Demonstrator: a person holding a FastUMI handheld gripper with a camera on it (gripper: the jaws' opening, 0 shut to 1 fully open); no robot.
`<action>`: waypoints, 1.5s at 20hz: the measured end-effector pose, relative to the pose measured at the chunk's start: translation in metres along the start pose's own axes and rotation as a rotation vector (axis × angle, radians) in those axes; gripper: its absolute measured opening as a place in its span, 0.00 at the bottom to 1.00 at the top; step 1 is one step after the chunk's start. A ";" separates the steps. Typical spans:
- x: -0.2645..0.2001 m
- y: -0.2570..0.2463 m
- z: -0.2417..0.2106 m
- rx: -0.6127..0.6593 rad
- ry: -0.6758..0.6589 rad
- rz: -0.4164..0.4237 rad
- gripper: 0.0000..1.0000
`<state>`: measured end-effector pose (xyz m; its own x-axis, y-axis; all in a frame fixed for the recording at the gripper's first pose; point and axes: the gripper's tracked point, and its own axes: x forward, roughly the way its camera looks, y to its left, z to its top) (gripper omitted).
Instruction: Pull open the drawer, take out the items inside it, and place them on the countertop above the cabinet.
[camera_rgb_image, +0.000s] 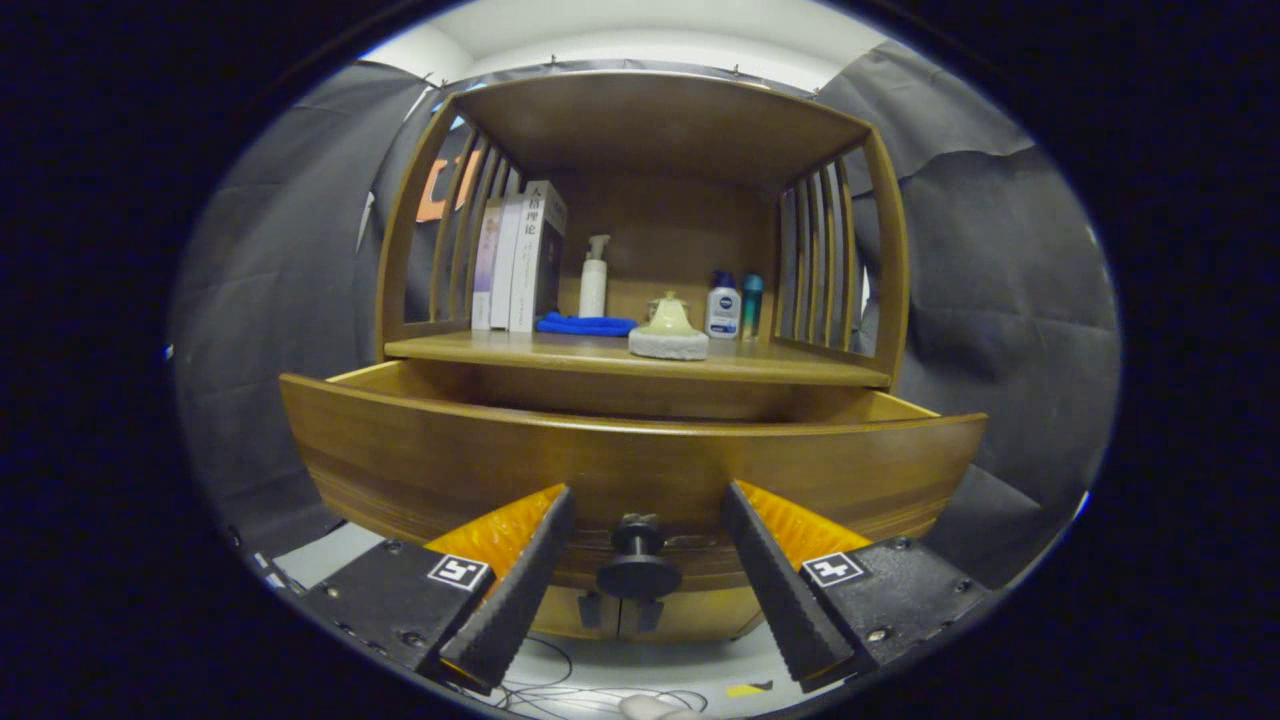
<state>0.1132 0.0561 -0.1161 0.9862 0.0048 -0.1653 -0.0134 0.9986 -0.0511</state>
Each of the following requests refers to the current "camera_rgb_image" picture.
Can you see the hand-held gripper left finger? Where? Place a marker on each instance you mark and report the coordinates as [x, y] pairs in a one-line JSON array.
[[525, 590]]

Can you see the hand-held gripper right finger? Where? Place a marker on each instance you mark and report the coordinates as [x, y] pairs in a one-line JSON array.
[[775, 590]]

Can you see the black drawer knob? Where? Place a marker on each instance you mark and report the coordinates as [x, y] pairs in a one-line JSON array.
[[638, 575]]

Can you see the wooden drawer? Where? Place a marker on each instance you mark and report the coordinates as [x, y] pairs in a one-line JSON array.
[[500, 460]]

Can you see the pale cream scrub brush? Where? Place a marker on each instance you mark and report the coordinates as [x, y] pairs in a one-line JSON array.
[[668, 335]]

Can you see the wooden cabinet door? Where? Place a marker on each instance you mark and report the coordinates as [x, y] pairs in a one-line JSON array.
[[710, 610], [560, 615]]

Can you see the wooden countertop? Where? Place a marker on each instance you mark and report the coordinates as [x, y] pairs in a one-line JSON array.
[[780, 360]]

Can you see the wooden cabinet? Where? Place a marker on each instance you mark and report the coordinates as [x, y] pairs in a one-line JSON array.
[[660, 120]]

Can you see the yellow floor tape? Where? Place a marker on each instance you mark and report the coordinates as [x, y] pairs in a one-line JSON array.
[[745, 689]]

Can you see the white rounded object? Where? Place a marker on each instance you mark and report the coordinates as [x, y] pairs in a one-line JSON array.
[[650, 708]]

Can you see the blue folded cloth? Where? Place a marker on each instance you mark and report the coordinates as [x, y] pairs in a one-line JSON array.
[[585, 325]]

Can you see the white lotion bottle blue cap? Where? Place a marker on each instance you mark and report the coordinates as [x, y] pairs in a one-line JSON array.
[[722, 315]]

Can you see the teal slim bottle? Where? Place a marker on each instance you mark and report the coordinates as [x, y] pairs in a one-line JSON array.
[[752, 300]]

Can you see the white pump bottle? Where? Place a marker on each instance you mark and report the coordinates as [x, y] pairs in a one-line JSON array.
[[593, 290]]

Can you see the plain white book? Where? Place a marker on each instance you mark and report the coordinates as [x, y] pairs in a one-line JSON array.
[[505, 270]]

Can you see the lilac book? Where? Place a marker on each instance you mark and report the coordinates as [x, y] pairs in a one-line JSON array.
[[484, 270]]

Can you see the white book dark cover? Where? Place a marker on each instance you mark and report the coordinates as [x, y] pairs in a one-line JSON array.
[[525, 260]]

